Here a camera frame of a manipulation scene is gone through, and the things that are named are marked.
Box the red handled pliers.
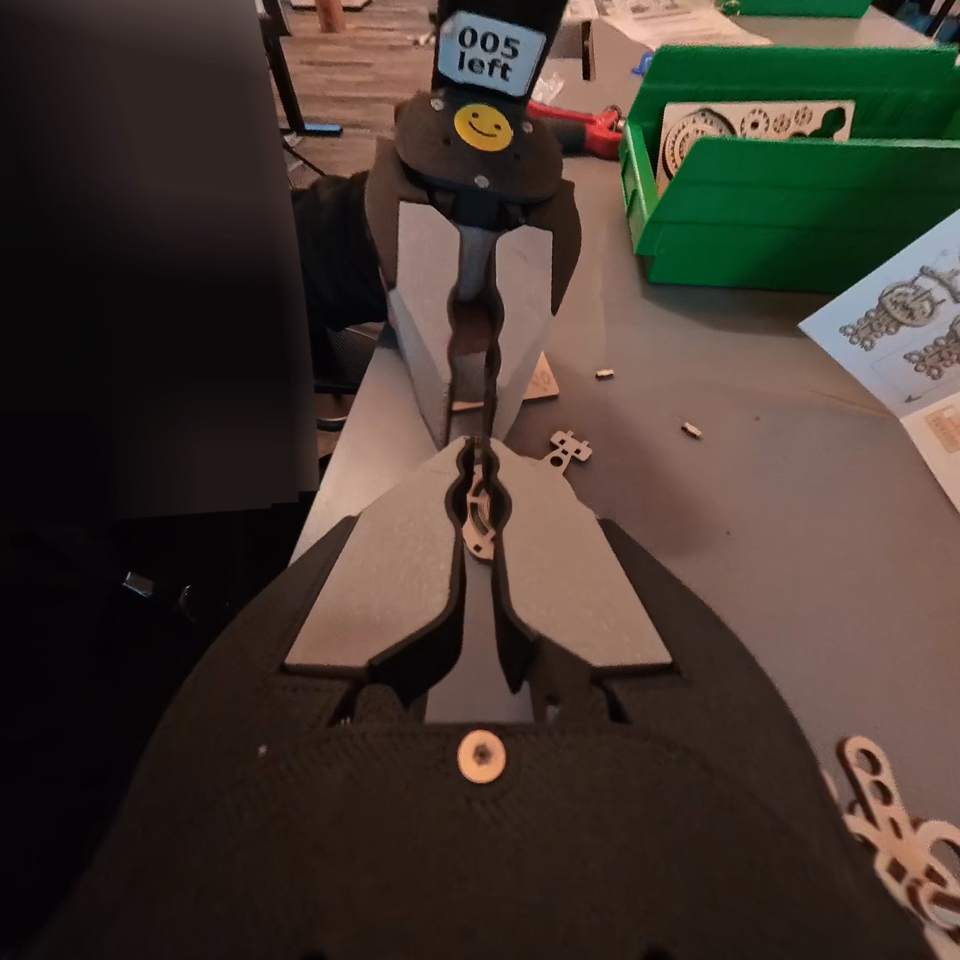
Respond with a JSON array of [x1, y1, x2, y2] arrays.
[[527, 97, 627, 160]]

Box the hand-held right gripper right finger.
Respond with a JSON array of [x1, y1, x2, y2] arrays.
[[480, 437, 674, 695]]

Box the person's left hand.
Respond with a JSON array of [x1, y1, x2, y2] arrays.
[[292, 174, 391, 333]]

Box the pale wooden gear sheet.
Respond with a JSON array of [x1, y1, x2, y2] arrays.
[[654, 99, 858, 200]]

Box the assembled wooden loop model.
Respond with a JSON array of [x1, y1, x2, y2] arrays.
[[821, 735, 960, 960]]

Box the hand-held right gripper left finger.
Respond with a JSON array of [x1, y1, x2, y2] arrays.
[[283, 437, 481, 708]]

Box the green plastic bin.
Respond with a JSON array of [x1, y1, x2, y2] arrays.
[[720, 0, 875, 18], [618, 43, 960, 295]]

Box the round wooden ring part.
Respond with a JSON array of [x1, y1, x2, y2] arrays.
[[456, 429, 595, 562]]

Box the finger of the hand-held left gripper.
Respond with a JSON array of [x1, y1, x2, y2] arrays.
[[486, 227, 556, 444], [387, 199, 462, 451]]

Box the wooden sheet with peg outlines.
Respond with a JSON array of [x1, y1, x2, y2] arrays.
[[448, 352, 561, 415]]

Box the folded paper instruction leaflet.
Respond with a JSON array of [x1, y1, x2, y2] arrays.
[[798, 210, 960, 516]]

